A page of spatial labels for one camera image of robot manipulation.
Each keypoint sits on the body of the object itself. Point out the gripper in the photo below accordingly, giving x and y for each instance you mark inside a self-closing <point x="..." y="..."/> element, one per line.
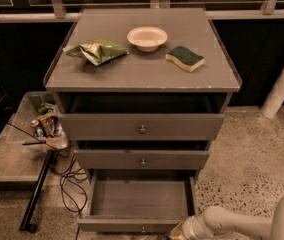
<point x="191" y="228"/>

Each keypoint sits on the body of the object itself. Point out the grey bottom drawer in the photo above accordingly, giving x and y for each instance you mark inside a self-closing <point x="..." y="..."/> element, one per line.
<point x="139" y="201"/>

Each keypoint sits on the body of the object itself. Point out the grey drawer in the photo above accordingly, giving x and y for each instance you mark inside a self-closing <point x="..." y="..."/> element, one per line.
<point x="156" y="117"/>
<point x="175" y="155"/>
<point x="139" y="201"/>

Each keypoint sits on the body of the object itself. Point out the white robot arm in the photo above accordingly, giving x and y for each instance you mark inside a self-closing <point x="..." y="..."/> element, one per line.
<point x="219" y="223"/>

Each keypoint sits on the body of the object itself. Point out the grey middle drawer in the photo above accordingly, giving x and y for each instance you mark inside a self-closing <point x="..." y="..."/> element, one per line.
<point x="175" y="155"/>

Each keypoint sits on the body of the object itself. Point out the grey drawer cabinet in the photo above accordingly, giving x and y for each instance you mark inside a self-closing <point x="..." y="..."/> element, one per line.
<point x="145" y="73"/>

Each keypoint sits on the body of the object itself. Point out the grey top drawer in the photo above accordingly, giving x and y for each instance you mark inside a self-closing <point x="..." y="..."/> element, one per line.
<point x="156" y="117"/>

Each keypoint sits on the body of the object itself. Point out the black metal bar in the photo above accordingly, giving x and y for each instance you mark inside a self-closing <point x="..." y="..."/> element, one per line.
<point x="26" y="224"/>

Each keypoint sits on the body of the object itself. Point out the snack items in bin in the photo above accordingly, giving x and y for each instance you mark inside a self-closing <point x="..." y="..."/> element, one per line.
<point x="46" y="124"/>

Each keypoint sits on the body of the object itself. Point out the green yellow sponge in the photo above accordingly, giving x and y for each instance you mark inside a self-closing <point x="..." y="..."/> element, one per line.
<point x="184" y="58"/>

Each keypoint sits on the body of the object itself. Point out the clear plastic bin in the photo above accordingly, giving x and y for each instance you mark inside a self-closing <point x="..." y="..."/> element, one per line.
<point x="22" y="134"/>

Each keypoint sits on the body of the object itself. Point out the white paper bowl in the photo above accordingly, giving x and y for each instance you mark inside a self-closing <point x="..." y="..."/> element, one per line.
<point x="147" y="39"/>

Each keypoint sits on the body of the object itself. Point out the green chip bag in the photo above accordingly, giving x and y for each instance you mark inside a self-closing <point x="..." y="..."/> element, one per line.
<point x="97" y="51"/>

